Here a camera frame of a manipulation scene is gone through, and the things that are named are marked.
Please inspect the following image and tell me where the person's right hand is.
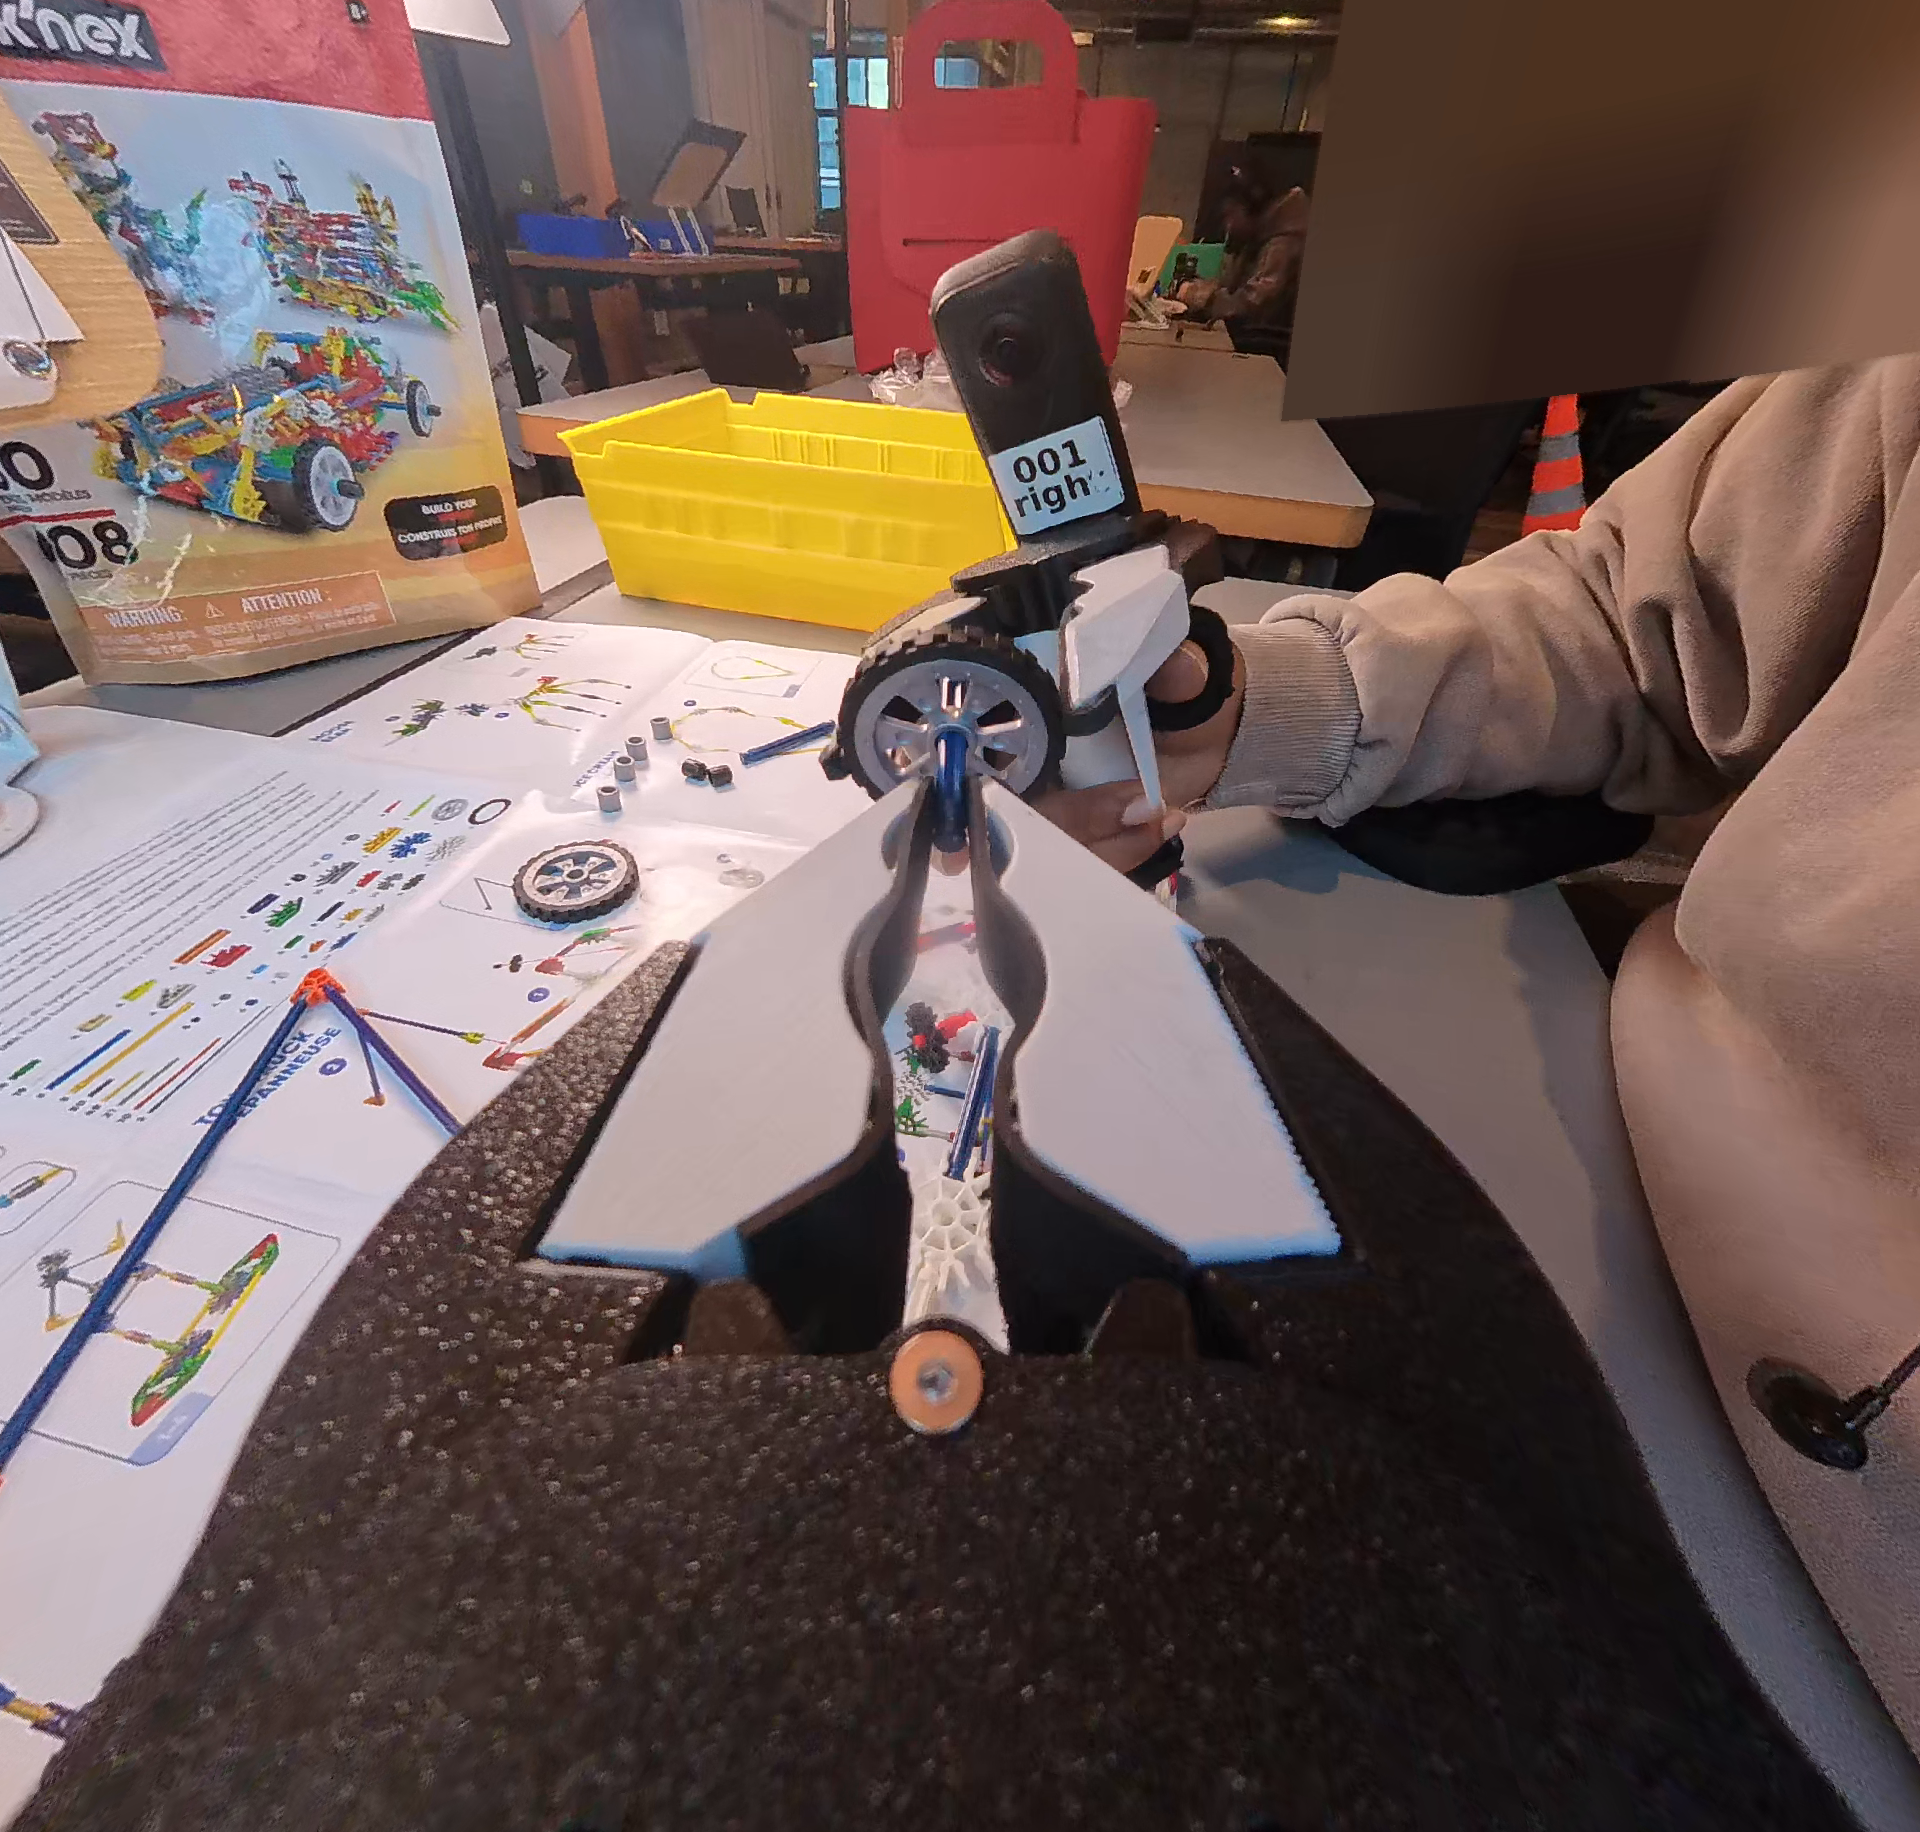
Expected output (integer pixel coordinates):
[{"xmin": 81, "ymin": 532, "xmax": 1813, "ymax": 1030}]
[{"xmin": 1037, "ymin": 604, "xmax": 1246, "ymax": 888}]

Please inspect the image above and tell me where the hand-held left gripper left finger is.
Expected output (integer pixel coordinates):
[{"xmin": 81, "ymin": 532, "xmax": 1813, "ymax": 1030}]
[{"xmin": 537, "ymin": 784, "xmax": 921, "ymax": 1349}]

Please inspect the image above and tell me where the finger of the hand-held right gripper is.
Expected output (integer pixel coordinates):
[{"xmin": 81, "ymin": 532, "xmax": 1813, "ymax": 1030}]
[
  {"xmin": 1066, "ymin": 549, "xmax": 1198, "ymax": 812},
  {"xmin": 849, "ymin": 588, "xmax": 1054, "ymax": 664}
]

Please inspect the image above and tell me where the black cord with round end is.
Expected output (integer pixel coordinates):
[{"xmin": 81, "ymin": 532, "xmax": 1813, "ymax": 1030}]
[{"xmin": 1751, "ymin": 1338, "xmax": 1920, "ymax": 1474}]

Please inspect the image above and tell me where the beige table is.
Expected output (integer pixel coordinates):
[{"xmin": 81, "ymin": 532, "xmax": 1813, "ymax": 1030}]
[{"xmin": 521, "ymin": 327, "xmax": 1377, "ymax": 553}]

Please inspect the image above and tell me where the cardboard toy box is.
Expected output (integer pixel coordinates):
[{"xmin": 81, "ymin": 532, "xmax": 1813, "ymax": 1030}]
[{"xmin": 0, "ymin": 0, "xmax": 546, "ymax": 688}]

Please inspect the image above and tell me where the white stand base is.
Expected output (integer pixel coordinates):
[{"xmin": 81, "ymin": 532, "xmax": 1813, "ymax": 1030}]
[{"xmin": 0, "ymin": 664, "xmax": 42, "ymax": 863}]

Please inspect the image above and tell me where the small black toy wheel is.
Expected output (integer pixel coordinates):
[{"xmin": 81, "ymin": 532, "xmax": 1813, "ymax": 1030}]
[
  {"xmin": 515, "ymin": 839, "xmax": 645, "ymax": 925},
  {"xmin": 832, "ymin": 609, "xmax": 1074, "ymax": 812}
]

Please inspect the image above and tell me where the printed instruction sheet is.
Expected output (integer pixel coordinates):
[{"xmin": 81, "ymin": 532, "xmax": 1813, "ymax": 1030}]
[{"xmin": 0, "ymin": 616, "xmax": 901, "ymax": 1742}]

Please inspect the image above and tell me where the orange traffic cone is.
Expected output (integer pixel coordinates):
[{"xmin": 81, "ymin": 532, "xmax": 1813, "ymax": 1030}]
[{"xmin": 1523, "ymin": 392, "xmax": 1588, "ymax": 537}]

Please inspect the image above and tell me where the blue rod V-shaped assembly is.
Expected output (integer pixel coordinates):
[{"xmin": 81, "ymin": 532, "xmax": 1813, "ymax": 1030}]
[{"xmin": 0, "ymin": 967, "xmax": 471, "ymax": 1474}]

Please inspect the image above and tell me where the yellow plastic bin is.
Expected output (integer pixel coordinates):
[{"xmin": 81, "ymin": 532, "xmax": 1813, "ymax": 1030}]
[{"xmin": 563, "ymin": 386, "xmax": 1021, "ymax": 635}]

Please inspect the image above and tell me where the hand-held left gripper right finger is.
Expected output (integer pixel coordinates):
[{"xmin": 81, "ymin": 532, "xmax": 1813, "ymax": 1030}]
[{"xmin": 966, "ymin": 784, "xmax": 1343, "ymax": 1349}]

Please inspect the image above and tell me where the colourful construction toy model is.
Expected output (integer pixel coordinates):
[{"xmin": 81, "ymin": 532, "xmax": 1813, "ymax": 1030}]
[{"xmin": 891, "ymin": 997, "xmax": 1012, "ymax": 1349}]

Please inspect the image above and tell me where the grey desk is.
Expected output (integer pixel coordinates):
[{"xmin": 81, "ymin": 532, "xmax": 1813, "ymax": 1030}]
[{"xmin": 0, "ymin": 498, "xmax": 1920, "ymax": 1832}]

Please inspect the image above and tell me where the red bag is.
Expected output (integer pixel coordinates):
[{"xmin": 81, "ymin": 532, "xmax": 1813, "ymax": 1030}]
[{"xmin": 841, "ymin": 0, "xmax": 1161, "ymax": 379}]

